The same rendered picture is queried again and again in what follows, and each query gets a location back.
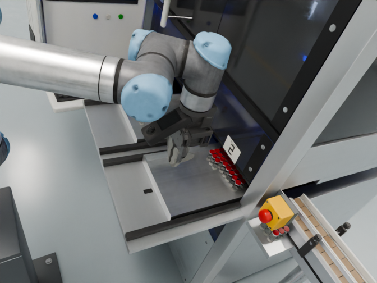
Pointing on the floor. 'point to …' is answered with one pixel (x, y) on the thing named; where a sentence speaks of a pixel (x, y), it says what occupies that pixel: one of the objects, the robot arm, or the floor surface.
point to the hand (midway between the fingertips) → (170, 163)
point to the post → (302, 129)
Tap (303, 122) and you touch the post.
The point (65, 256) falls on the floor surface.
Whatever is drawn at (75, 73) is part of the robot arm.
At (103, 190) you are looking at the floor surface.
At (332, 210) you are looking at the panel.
